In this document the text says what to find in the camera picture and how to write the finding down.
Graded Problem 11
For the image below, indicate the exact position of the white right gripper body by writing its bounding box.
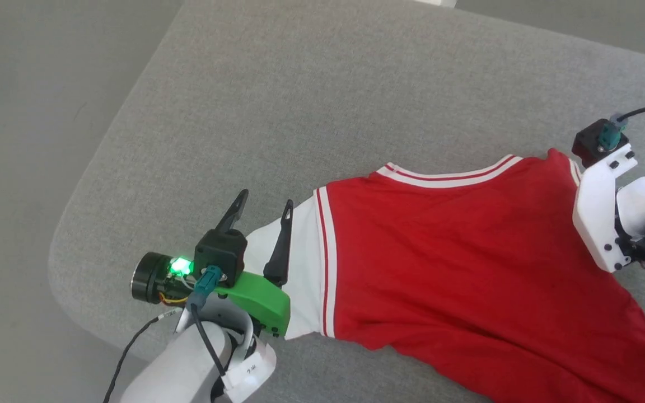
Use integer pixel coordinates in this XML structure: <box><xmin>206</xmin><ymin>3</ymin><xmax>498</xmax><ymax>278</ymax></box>
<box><xmin>573</xmin><ymin>144</ymin><xmax>638</xmax><ymax>274</ymax></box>

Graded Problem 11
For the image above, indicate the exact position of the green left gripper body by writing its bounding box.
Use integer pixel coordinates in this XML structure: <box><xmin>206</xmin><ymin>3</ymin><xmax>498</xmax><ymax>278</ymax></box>
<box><xmin>131</xmin><ymin>252</ymin><xmax>291</xmax><ymax>338</ymax></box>

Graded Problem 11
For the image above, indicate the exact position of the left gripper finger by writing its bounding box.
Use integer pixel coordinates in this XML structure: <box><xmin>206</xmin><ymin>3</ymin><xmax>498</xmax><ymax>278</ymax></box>
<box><xmin>215</xmin><ymin>189</ymin><xmax>249</xmax><ymax>235</ymax></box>
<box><xmin>263</xmin><ymin>200</ymin><xmax>295</xmax><ymax>287</ymax></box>

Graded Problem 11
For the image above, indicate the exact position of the red and white garment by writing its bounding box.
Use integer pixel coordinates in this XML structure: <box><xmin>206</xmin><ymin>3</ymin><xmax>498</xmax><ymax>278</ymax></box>
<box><xmin>242</xmin><ymin>147</ymin><xmax>645</xmax><ymax>403</ymax></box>

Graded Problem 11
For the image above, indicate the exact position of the left camera cable teal plug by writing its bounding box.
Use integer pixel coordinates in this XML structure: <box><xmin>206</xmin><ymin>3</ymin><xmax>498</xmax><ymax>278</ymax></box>
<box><xmin>188</xmin><ymin>266</ymin><xmax>228</xmax><ymax>377</ymax></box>

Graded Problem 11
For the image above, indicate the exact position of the camera cable teal plug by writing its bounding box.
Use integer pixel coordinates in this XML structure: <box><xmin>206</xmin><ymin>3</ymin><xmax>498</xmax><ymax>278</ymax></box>
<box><xmin>597</xmin><ymin>101</ymin><xmax>645</xmax><ymax>153</ymax></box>
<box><xmin>188</xmin><ymin>266</ymin><xmax>228</xmax><ymax>377</ymax></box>

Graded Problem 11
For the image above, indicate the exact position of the right camera cable teal plug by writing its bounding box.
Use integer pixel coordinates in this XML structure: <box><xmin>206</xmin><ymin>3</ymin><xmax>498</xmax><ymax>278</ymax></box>
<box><xmin>597</xmin><ymin>101</ymin><xmax>645</xmax><ymax>153</ymax></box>

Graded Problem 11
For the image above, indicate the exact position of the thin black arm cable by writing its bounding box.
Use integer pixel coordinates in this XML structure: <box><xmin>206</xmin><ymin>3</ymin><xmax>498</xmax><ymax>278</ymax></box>
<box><xmin>103</xmin><ymin>310</ymin><xmax>181</xmax><ymax>403</ymax></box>

